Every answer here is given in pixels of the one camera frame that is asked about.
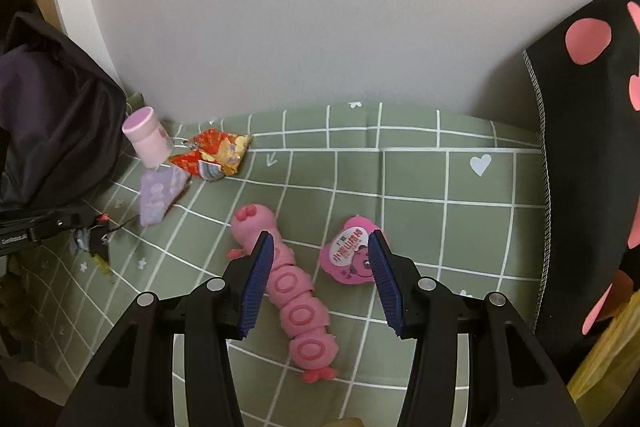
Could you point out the pink plastic bottle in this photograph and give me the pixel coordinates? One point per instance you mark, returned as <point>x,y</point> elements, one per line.
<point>147,139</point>

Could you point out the lavender patterned packet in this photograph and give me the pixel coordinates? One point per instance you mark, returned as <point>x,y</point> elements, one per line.
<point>160,194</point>

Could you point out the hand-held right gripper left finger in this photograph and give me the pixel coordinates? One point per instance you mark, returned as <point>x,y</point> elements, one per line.
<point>255,287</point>

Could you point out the red and gold foil wrapper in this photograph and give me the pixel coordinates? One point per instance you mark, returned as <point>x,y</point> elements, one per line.
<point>215,149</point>

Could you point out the black bag with pink print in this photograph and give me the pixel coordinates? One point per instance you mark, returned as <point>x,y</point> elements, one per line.
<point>575,157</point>

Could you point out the small yellow wrapper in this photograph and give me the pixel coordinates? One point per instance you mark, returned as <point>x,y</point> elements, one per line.
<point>104,266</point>

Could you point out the dark jacket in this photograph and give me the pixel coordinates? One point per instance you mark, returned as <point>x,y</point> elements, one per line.
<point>55,117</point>

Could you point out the yellow plastic bag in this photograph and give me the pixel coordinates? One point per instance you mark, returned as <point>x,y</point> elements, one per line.
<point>610,367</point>

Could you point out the pink caterpillar toy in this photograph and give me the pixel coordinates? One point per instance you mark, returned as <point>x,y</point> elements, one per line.
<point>300,287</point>

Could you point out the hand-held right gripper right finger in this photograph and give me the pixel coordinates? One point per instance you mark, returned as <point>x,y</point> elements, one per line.
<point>385,282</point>

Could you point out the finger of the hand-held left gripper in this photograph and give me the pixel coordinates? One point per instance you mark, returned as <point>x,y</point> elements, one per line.
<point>82,241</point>

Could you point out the pink bear-shaped packet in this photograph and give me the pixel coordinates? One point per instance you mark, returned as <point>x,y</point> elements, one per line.
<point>345,257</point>

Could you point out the green checked cloth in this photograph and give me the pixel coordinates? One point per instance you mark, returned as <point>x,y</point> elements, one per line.
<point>425,187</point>

